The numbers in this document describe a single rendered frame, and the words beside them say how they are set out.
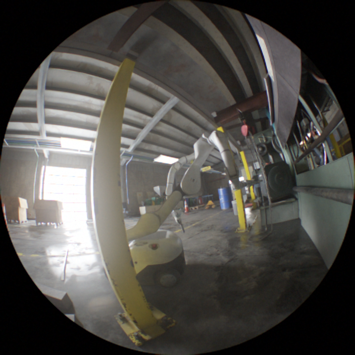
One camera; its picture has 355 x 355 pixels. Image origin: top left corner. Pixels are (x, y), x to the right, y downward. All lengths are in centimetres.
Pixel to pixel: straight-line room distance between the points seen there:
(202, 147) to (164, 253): 88
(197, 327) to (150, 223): 71
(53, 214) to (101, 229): 549
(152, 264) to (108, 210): 47
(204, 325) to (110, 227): 60
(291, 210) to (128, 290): 192
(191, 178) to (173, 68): 130
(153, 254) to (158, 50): 176
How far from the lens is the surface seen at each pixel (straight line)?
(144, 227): 85
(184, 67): 161
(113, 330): 76
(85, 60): 572
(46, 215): 598
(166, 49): 150
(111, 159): 43
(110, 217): 39
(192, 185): 87
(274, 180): 166
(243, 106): 197
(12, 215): 684
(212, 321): 69
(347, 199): 54
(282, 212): 192
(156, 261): 75
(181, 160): 124
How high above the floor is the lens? 60
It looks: 12 degrees up
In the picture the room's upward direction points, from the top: 9 degrees counter-clockwise
